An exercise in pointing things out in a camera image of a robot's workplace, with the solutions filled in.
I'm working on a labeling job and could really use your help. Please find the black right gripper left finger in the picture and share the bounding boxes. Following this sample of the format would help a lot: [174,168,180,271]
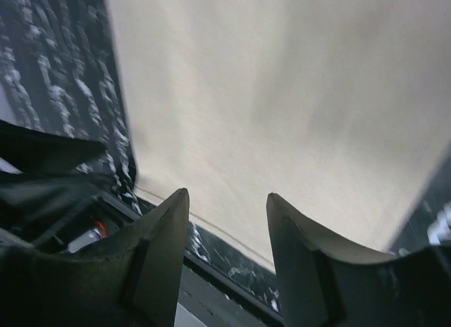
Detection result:
[35,188,190,326]

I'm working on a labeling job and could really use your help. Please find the beige cloth napkin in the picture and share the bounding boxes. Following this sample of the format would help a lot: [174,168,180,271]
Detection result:
[106,0,450,269]

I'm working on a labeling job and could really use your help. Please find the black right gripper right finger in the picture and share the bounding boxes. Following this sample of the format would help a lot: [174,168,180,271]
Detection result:
[266,192,395,326]

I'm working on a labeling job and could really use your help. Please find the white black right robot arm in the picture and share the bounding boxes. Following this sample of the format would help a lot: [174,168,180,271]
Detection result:
[1,122,404,326]

